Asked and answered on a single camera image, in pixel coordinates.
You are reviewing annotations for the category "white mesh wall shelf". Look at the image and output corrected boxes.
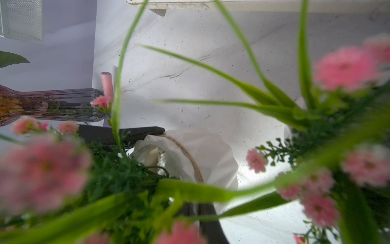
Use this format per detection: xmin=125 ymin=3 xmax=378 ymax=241
xmin=1 ymin=0 xmax=43 ymax=44

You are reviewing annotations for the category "pink flower pot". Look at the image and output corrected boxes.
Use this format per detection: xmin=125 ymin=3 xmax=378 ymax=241
xmin=246 ymin=34 xmax=390 ymax=244
xmin=1 ymin=1 xmax=390 ymax=244

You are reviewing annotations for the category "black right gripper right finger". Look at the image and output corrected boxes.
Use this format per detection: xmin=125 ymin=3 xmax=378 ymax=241
xmin=198 ymin=204 xmax=229 ymax=244

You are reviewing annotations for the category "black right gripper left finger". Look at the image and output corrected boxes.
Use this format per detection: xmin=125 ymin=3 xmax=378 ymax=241
xmin=176 ymin=202 xmax=197 ymax=225

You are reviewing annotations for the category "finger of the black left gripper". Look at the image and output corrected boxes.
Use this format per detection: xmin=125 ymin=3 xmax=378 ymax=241
xmin=78 ymin=125 xmax=165 ymax=146

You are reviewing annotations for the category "yellow flower bouquet vase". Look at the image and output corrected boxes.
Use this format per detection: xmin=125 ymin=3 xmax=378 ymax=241
xmin=1 ymin=85 xmax=104 ymax=126

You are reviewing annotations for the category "purple pink spray bottle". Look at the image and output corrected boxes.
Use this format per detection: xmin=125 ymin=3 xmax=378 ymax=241
xmin=101 ymin=72 xmax=114 ymax=128

